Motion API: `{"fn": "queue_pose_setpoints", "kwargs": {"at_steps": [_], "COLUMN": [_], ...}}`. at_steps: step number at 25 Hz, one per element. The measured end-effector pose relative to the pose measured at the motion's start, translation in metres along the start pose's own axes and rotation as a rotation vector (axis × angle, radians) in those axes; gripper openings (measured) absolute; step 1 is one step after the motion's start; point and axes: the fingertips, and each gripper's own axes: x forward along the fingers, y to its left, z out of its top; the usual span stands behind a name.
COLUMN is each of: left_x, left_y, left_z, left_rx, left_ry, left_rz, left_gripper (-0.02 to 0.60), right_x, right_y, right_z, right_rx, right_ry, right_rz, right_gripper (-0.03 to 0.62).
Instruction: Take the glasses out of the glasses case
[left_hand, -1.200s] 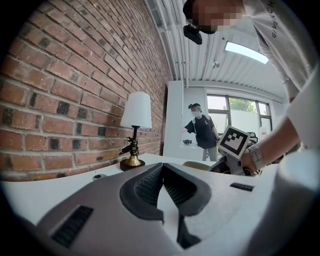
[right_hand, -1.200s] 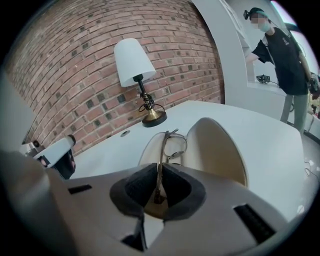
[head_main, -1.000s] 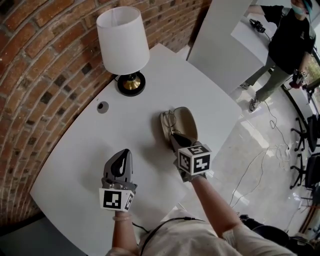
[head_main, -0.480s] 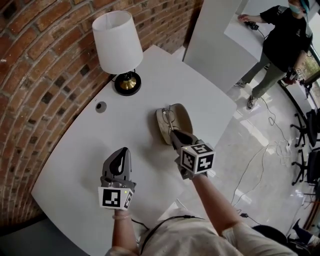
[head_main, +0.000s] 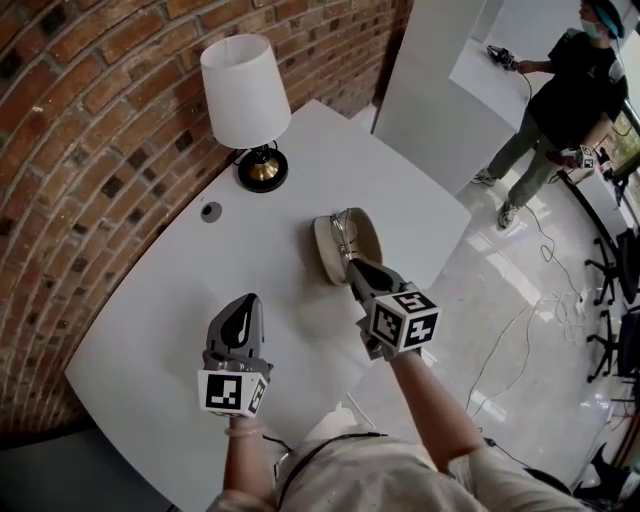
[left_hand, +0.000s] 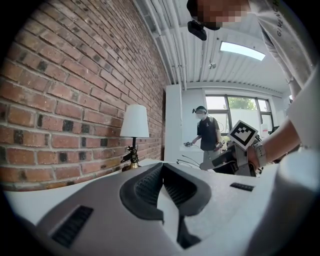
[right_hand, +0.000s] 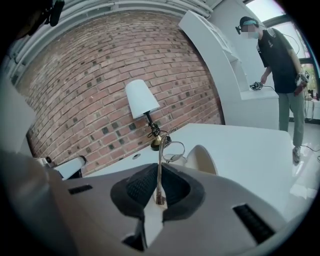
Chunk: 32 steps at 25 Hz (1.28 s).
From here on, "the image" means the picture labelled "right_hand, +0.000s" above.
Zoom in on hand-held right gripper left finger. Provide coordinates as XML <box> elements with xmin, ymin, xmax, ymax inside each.
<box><xmin>57</xmin><ymin>163</ymin><xmax>161</xmax><ymax>256</ymax></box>

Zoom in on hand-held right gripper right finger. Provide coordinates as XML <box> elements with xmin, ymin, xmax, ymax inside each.
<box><xmin>149</xmin><ymin>162</ymin><xmax>292</xmax><ymax>256</ymax></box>

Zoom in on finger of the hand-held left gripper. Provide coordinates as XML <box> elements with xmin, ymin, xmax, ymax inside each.
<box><xmin>52</xmin><ymin>155</ymin><xmax>87</xmax><ymax>180</ymax></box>

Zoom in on beige glasses case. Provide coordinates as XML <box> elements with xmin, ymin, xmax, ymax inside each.
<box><xmin>184</xmin><ymin>144</ymin><xmax>219</xmax><ymax>176</ymax></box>

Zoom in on white desk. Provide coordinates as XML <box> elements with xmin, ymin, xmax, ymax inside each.
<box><xmin>82</xmin><ymin>122</ymin><xmax>299</xmax><ymax>201</ymax></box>

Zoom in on white shade table lamp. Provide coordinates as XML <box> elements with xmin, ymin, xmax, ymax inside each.
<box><xmin>124</xmin><ymin>79</ymin><xmax>174</xmax><ymax>151</ymax></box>

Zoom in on small black white device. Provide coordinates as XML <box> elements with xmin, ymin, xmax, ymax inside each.
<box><xmin>249</xmin><ymin>80</ymin><xmax>264</xmax><ymax>92</ymax></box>

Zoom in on white cabinet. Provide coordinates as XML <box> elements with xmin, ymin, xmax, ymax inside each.
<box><xmin>178</xmin><ymin>9</ymin><xmax>281</xmax><ymax>131</ymax></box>

